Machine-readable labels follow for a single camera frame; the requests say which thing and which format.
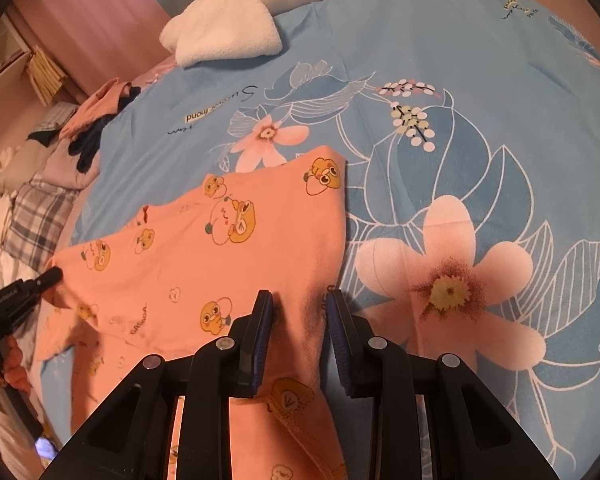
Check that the grey checked pillow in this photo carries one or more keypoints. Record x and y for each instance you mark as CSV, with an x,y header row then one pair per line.
x,y
55,114

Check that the person's left hand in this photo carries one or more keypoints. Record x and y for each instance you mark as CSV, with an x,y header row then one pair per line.
x,y
12,367

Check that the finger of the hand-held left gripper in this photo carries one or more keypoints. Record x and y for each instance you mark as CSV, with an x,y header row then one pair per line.
x,y
45,277

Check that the person's left forearm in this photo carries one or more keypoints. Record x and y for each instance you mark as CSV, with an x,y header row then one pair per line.
x,y
5,440

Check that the white fleece blanket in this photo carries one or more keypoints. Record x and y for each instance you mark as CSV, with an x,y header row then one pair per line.
x,y
220,25

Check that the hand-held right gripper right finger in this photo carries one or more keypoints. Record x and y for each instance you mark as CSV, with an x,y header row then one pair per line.
x,y
336,330

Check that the blue floral bed sheet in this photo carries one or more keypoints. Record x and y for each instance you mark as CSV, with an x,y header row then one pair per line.
x,y
430,70

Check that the pink curtain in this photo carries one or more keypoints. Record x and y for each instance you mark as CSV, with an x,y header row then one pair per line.
x,y
95,15

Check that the yellow striped hanging cloth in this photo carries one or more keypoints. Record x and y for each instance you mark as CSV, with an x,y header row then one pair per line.
x,y
45,75

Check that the plaid cloth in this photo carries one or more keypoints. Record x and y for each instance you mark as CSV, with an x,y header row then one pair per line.
x,y
40,215

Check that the orange cartoon print garment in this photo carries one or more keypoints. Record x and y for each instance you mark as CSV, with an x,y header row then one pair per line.
x,y
180,260

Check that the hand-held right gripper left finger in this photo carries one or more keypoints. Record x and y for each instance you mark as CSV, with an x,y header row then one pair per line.
x,y
261,330

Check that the lilac cloth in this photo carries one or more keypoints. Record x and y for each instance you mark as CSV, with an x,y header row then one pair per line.
x,y
62,167

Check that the navy garment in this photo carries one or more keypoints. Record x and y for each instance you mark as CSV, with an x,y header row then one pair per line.
x,y
87,152

